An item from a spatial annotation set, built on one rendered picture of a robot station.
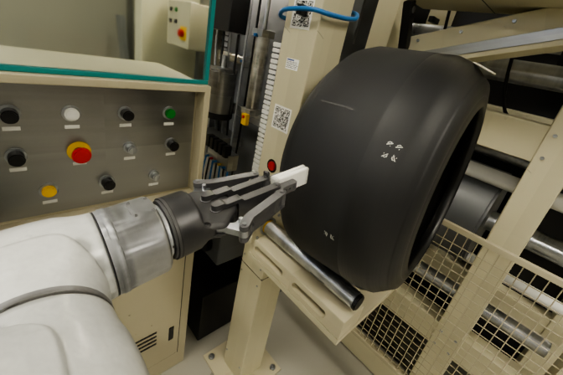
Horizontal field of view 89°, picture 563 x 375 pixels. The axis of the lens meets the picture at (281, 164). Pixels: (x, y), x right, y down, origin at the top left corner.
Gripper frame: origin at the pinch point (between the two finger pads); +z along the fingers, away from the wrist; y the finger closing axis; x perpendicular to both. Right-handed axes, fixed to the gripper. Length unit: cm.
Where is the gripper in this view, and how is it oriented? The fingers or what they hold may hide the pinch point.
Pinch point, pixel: (289, 180)
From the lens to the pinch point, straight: 45.5
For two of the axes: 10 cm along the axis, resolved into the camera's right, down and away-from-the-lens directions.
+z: 7.4, -2.5, 6.2
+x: -0.9, 8.8, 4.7
